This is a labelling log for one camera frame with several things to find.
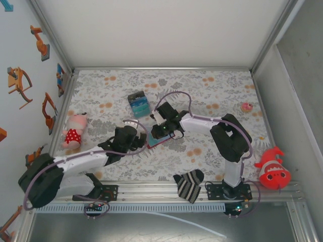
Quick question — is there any red card holder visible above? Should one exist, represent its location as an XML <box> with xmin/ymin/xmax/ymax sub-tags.
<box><xmin>145</xmin><ymin>127</ymin><xmax>175</xmax><ymax>150</ymax></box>

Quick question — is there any green credit card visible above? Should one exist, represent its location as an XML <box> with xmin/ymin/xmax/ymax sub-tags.
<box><xmin>149</xmin><ymin>135</ymin><xmax>169</xmax><ymax>148</ymax></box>

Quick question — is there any black teal card box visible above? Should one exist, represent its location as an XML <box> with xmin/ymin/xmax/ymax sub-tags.
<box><xmin>127</xmin><ymin>91</ymin><xmax>152</xmax><ymax>120</ymax></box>

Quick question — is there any navy printed card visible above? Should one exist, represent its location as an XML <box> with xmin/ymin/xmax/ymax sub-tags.
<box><xmin>129</xmin><ymin>98</ymin><xmax>149</xmax><ymax>107</ymax></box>

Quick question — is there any floral table mat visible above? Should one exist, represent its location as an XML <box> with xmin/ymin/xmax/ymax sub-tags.
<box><xmin>54</xmin><ymin>69</ymin><xmax>272</xmax><ymax>182</ymax></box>

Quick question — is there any pink plush toy polka dress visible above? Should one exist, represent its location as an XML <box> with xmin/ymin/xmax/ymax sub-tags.
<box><xmin>62</xmin><ymin>112</ymin><xmax>88</xmax><ymax>149</ymax></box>

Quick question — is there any black cream striped sock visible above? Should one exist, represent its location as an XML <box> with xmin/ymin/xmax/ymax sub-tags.
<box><xmin>173</xmin><ymin>169</ymin><xmax>204</xmax><ymax>204</ymax></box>

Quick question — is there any blue orange conveyor sticker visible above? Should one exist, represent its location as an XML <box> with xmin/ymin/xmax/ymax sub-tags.
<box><xmin>56</xmin><ymin>63</ymin><xmax>67</xmax><ymax>98</ymax></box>

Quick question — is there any orange grey robot sticker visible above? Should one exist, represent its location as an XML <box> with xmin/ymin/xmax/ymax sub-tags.
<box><xmin>25</xmin><ymin>143</ymin><xmax>48</xmax><ymax>163</ymax></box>

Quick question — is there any red fish plush toy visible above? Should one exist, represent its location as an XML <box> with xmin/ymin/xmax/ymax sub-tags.
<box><xmin>254</xmin><ymin>145</ymin><xmax>292</xmax><ymax>190</ymax></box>

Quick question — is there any orange claw machine sticker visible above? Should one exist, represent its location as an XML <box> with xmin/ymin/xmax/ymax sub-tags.
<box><xmin>7</xmin><ymin>67</ymin><xmax>33</xmax><ymax>109</ymax></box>

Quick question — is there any orange crane sticker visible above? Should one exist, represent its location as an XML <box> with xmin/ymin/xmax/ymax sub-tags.
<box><xmin>0</xmin><ymin>205</ymin><xmax>23</xmax><ymax>239</ymax></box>

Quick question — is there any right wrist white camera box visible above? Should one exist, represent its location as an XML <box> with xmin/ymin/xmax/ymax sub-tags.
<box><xmin>150</xmin><ymin>112</ymin><xmax>165</xmax><ymax>126</ymax></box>

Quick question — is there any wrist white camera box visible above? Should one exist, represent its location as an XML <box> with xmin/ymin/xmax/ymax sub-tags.
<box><xmin>123</xmin><ymin>119</ymin><xmax>140</xmax><ymax>130</ymax></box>
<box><xmin>150</xmin><ymin>112</ymin><xmax>165</xmax><ymax>126</ymax></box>

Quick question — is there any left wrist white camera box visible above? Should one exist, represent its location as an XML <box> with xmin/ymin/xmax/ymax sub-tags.
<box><xmin>123</xmin><ymin>119</ymin><xmax>140</xmax><ymax>130</ymax></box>

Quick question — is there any aluminium frame rail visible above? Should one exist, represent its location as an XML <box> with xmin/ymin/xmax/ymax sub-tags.
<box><xmin>49</xmin><ymin>70</ymin><xmax>79</xmax><ymax>184</ymax></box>
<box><xmin>73</xmin><ymin>66</ymin><xmax>253</xmax><ymax>74</ymax></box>
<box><xmin>24</xmin><ymin>180</ymin><xmax>307</xmax><ymax>204</ymax></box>

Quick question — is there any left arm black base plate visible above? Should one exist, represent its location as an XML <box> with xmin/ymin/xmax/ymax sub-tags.
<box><xmin>72</xmin><ymin>185</ymin><xmax>119</xmax><ymax>202</ymax></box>

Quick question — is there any white slotted cable duct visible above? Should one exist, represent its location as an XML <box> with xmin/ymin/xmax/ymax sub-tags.
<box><xmin>34</xmin><ymin>203</ymin><xmax>226</xmax><ymax>213</ymax></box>

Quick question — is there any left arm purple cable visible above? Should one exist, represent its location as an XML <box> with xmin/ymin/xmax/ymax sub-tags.
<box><xmin>23</xmin><ymin>118</ymin><xmax>148</xmax><ymax>220</ymax></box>

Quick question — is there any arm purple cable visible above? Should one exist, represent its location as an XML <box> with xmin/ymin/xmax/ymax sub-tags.
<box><xmin>155</xmin><ymin>91</ymin><xmax>262</xmax><ymax>219</ymax></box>
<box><xmin>23</xmin><ymin>118</ymin><xmax>148</xmax><ymax>220</ymax></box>

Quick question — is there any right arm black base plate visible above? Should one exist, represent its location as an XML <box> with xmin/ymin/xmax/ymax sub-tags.
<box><xmin>206</xmin><ymin>181</ymin><xmax>253</xmax><ymax>201</ymax></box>

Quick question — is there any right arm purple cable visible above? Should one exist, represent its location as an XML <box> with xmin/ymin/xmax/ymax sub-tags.
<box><xmin>155</xmin><ymin>91</ymin><xmax>262</xmax><ymax>219</ymax></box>

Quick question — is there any aluminium frame post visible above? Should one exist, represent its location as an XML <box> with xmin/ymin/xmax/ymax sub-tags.
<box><xmin>252</xmin><ymin>0</ymin><xmax>298</xmax><ymax>74</ymax></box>
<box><xmin>26</xmin><ymin>0</ymin><xmax>76</xmax><ymax>74</ymax></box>

